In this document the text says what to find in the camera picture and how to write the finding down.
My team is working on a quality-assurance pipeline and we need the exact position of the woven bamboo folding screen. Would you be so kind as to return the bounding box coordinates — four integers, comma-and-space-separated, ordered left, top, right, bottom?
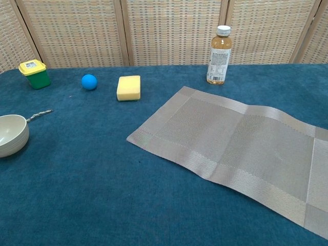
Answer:
0, 0, 328, 74

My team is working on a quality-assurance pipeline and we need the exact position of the tea bottle with white cap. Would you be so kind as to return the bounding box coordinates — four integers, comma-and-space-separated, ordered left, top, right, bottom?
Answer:
206, 25, 233, 86

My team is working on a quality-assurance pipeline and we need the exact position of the white braided rope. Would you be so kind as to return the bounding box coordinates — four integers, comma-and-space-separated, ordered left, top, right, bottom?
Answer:
25, 109, 54, 123

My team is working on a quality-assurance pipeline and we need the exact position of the brown woven placemat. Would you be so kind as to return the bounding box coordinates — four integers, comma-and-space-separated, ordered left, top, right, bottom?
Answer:
126, 86, 328, 240

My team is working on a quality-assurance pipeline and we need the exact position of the white bowl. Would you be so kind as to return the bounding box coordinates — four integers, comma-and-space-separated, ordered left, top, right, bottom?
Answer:
0, 114, 30, 158

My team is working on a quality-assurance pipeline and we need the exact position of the blue carpet table cover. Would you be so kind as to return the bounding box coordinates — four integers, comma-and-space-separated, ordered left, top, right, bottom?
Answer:
0, 63, 328, 246

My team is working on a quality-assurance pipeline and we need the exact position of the blue ball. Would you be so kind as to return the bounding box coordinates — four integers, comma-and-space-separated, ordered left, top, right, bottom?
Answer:
81, 74, 98, 91

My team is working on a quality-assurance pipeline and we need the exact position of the yellow sponge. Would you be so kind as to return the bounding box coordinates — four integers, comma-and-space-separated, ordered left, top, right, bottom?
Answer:
116, 75, 141, 103

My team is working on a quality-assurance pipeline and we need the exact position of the green container with yellow lid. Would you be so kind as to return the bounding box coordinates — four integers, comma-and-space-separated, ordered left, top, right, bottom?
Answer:
18, 59, 51, 90

